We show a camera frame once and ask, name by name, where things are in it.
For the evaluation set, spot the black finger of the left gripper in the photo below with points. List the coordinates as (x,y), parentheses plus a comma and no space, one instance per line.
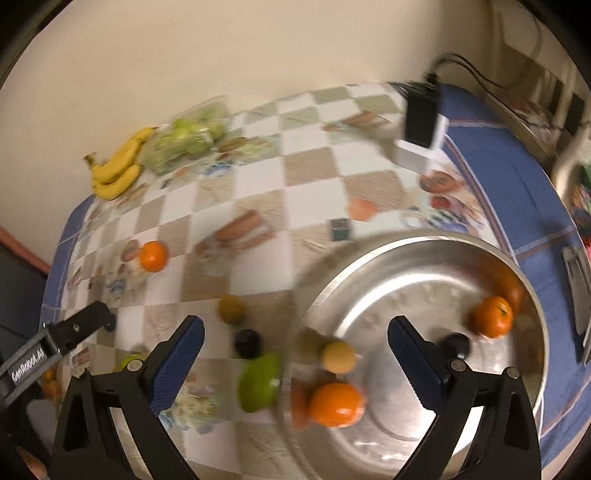
(64,336)

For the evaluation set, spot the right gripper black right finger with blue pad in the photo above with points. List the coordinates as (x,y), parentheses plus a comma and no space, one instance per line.
(506,444)

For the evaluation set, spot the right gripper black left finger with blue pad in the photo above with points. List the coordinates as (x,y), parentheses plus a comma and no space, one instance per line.
(87,445)

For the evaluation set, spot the small green mango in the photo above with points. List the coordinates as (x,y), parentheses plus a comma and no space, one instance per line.
(131,358)

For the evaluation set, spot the orange tangerine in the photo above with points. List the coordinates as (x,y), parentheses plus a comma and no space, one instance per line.
(493,317)
(153,256)

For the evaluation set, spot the tan longan fruit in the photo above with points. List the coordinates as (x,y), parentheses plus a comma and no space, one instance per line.
(231,310)

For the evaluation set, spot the orange tangerine edge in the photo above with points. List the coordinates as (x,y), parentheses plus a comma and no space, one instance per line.
(336,405)

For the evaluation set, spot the lower yellow banana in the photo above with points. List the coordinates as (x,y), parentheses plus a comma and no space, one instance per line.
(113,190)

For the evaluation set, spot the yellow banana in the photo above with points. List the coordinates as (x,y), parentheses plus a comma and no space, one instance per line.
(121,160)
(113,190)

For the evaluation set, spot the large steel bowl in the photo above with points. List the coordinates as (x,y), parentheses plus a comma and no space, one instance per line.
(435,280)

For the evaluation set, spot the upper yellow banana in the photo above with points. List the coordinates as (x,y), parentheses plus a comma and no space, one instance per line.
(121,160)

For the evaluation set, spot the checkered printed tablecloth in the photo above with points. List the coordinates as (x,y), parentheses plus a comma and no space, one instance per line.
(298,179)

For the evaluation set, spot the grey phone stand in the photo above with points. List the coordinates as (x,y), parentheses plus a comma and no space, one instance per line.
(578,272)

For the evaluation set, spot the clear box of green fruit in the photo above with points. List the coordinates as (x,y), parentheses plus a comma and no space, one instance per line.
(189,135)

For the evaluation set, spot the white socket block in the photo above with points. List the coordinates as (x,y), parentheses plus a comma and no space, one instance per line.
(416,158)

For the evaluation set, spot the white plastic chair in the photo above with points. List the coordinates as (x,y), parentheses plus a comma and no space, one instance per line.
(547,101)

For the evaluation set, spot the black power adapter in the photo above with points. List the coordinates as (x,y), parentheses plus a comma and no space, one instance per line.
(423,105)

